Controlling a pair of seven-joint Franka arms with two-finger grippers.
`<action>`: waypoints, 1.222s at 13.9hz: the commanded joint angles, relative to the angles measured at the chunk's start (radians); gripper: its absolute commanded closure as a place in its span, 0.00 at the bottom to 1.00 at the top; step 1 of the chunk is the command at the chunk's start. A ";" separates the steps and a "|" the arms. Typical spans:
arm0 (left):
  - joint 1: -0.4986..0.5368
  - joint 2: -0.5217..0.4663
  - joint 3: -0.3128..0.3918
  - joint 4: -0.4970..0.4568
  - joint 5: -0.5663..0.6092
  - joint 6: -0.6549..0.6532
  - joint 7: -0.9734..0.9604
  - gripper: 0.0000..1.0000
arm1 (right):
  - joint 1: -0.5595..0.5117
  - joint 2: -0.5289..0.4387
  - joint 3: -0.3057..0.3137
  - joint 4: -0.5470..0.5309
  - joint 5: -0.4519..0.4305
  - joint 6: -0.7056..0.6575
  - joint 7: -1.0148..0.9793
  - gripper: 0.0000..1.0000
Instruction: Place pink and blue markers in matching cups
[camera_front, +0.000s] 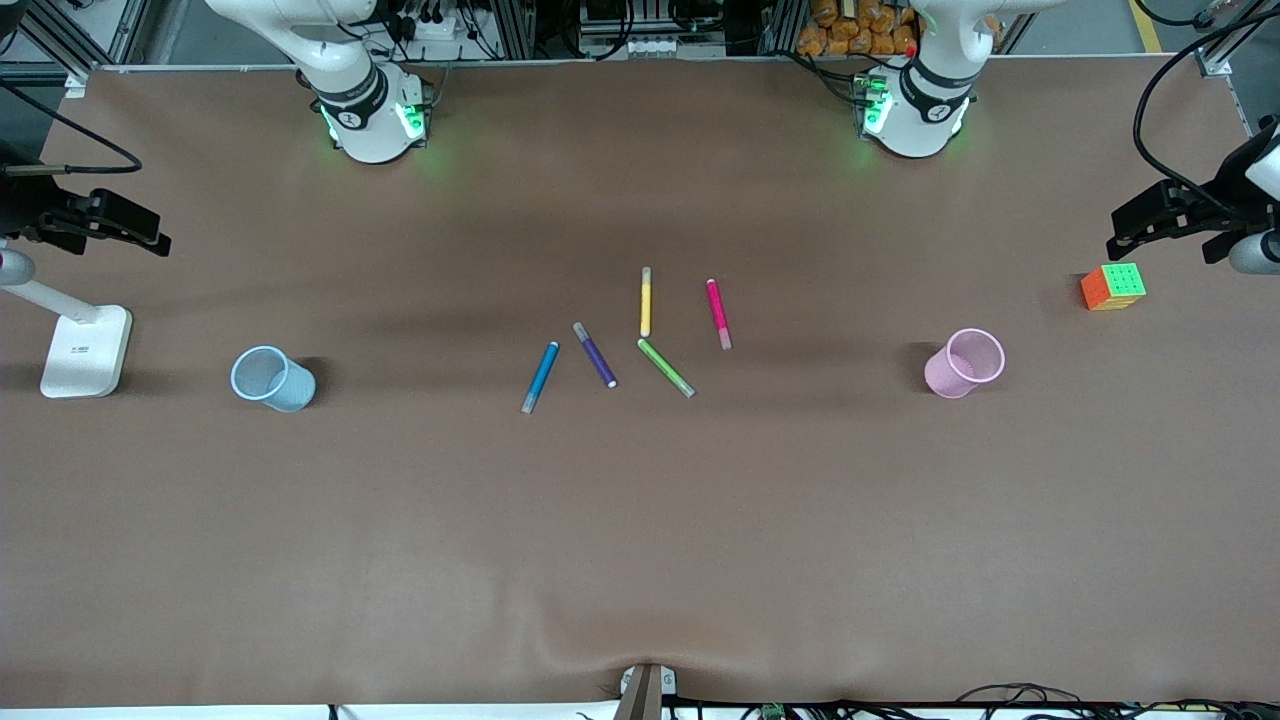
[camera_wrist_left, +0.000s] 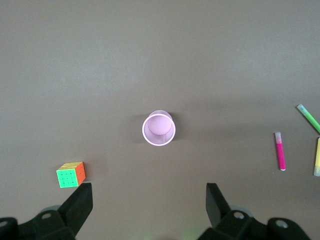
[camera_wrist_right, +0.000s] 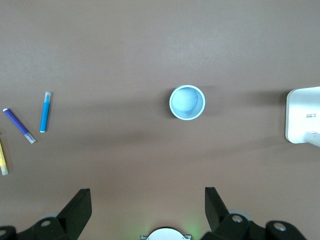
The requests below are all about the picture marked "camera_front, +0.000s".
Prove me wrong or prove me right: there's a white power strip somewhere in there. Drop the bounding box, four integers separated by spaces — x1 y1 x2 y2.
395 10 481 61

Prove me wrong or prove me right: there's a blue mesh cup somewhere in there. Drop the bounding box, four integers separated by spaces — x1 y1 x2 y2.
230 345 317 413

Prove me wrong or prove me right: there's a blue marker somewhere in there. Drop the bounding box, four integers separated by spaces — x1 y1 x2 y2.
521 341 560 415

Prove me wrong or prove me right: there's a brown table cover sheet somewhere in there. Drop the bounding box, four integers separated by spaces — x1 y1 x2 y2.
0 55 1280 711

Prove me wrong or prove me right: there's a metal table edge clamp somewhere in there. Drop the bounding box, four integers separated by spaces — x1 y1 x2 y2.
618 664 678 720

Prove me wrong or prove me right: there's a purple marker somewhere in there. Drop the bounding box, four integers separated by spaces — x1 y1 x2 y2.
572 321 618 390

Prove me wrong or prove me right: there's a pink marker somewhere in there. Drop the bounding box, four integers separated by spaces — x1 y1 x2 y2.
706 279 733 351

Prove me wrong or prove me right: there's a white stand base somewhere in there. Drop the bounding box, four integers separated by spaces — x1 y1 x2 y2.
0 278 133 399

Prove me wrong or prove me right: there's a black looped floor cable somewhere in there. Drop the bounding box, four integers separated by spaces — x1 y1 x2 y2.
955 683 1083 707

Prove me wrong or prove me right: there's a pink mesh cup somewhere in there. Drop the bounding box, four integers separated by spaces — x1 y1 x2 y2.
923 328 1006 400

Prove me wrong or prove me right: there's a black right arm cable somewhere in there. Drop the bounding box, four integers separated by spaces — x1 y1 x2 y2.
0 82 143 177

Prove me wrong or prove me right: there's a colourful puzzle cube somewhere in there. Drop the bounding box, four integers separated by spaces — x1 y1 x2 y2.
1080 263 1148 312

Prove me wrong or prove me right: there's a bag of orange items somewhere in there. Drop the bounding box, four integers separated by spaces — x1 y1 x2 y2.
797 0 921 58

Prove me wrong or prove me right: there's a green marker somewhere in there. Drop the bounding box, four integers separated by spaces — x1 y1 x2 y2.
637 338 696 399

